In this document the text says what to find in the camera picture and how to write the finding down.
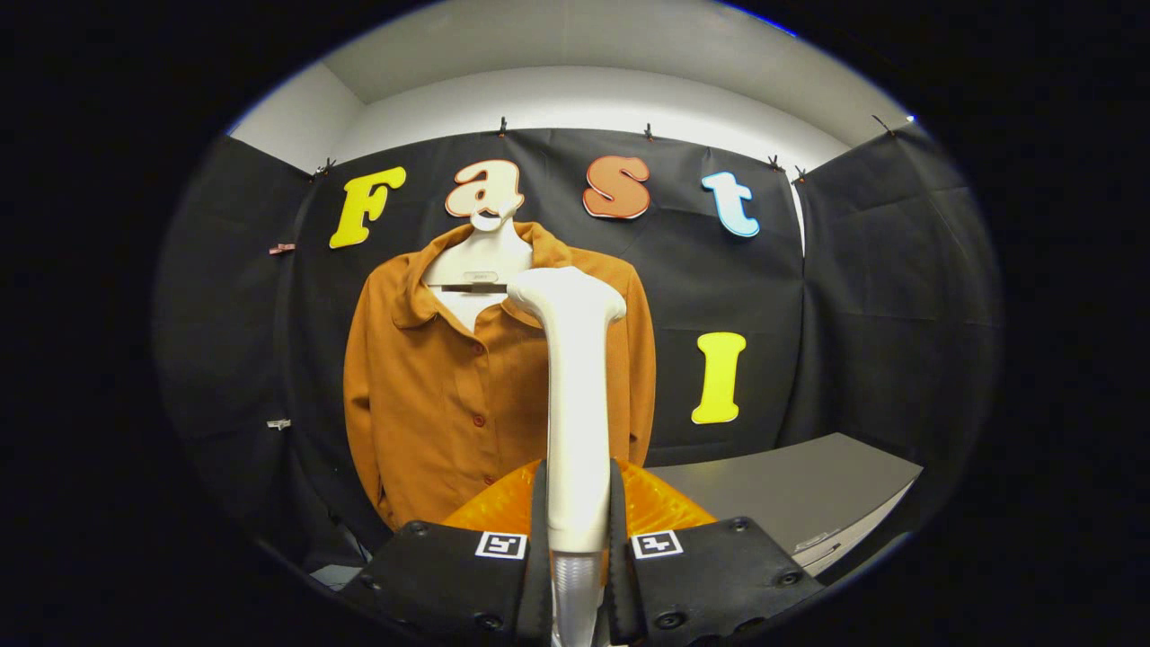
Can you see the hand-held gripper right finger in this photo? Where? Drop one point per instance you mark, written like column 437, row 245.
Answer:
column 710, row 575

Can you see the row of black clips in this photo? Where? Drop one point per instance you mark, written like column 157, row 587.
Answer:
column 503, row 127

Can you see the orange button shirt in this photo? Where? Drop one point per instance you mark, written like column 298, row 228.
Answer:
column 431, row 404

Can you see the black backdrop cloth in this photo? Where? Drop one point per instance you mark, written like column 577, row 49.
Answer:
column 853, row 314

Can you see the white garment steamer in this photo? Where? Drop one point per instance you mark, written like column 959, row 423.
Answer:
column 575, row 404

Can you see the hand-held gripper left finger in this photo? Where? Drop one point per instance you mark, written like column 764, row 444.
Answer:
column 449, row 575

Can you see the white mannequin torso stand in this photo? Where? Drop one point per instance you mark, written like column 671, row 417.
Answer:
column 476, row 261

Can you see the grey cabinet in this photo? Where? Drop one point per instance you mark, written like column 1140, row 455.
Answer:
column 791, row 485

